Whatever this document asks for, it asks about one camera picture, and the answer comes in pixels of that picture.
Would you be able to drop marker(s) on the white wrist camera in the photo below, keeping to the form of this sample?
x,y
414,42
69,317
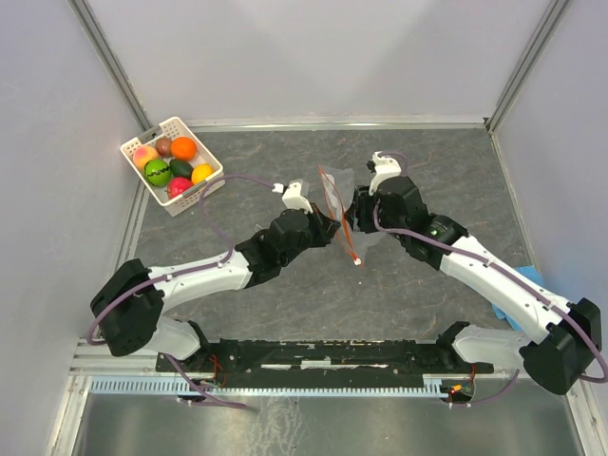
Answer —
x,y
385,165
294,195

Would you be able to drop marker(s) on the green watermelon toy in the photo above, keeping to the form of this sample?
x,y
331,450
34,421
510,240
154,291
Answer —
x,y
157,172

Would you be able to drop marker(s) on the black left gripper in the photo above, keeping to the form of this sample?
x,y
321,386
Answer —
x,y
326,229

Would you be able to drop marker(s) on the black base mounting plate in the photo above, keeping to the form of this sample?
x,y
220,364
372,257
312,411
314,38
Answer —
x,y
309,365

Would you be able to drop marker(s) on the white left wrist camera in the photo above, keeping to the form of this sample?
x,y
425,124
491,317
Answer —
x,y
294,195

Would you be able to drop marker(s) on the clear zip top bag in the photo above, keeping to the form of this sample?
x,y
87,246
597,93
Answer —
x,y
338,188

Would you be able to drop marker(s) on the dark green avocado toy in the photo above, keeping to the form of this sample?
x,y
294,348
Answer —
x,y
180,168

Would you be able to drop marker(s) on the white plastic basket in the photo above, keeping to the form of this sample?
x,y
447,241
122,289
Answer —
x,y
172,128

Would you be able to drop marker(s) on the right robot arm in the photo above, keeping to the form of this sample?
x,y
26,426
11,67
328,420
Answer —
x,y
555,340

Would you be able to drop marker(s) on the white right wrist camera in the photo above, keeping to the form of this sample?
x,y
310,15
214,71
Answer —
x,y
385,165

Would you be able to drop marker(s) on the red apple toy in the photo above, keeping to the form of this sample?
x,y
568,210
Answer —
x,y
177,186

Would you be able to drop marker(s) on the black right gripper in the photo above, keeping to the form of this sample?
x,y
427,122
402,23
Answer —
x,y
357,211

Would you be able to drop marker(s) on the blue patterned cloth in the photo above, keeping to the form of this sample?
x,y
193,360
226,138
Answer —
x,y
530,273

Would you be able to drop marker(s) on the brown toy fruit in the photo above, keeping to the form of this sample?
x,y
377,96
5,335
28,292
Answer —
x,y
163,147

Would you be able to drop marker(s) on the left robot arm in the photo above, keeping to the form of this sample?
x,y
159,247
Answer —
x,y
130,310

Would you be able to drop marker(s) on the orange toy fruit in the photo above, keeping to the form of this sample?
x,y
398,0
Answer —
x,y
183,148

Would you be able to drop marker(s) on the yellow lemon toy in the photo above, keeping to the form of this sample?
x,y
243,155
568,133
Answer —
x,y
201,173

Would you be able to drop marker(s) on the peach toy fruit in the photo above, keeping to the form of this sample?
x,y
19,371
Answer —
x,y
143,155

